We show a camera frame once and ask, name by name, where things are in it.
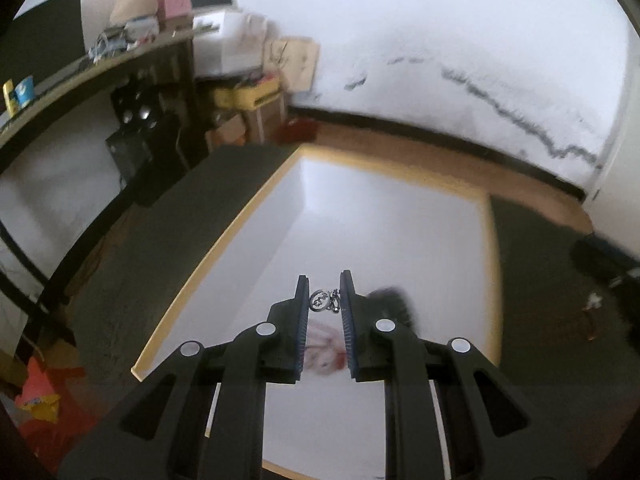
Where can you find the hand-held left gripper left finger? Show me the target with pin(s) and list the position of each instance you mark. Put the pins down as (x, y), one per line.
(300, 332)

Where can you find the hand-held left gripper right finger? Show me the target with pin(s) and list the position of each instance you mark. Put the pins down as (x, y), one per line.
(347, 330)

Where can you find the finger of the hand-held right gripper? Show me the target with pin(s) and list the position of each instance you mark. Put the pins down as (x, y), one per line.
(602, 260)

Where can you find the red and white cloth pouch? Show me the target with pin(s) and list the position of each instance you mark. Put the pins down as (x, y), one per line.
(325, 352)

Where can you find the white table with wooden edge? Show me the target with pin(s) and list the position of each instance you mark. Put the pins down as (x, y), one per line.
(380, 240)

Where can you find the dark grey floor mat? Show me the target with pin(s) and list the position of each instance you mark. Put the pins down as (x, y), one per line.
(165, 240)

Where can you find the brown cardboard box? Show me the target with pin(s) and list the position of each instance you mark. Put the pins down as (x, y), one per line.
(250, 120)

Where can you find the yellow box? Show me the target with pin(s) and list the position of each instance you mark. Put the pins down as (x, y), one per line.
(246, 95)

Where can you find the orange plastic bag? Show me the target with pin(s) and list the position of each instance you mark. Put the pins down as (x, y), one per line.
(47, 400)

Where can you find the black speaker box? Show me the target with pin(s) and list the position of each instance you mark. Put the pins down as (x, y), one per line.
(132, 130)

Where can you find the cardboard sheet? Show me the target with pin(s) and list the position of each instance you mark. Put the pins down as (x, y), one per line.
(295, 62)

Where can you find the white storage box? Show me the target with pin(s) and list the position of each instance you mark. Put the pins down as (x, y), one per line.
(227, 42)

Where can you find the black curved desk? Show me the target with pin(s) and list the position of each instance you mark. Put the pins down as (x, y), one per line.
(95, 80)

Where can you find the brown paper bag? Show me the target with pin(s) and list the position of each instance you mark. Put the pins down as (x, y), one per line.
(134, 7)

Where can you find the blue and yellow snack packet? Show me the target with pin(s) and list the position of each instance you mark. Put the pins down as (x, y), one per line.
(20, 92)

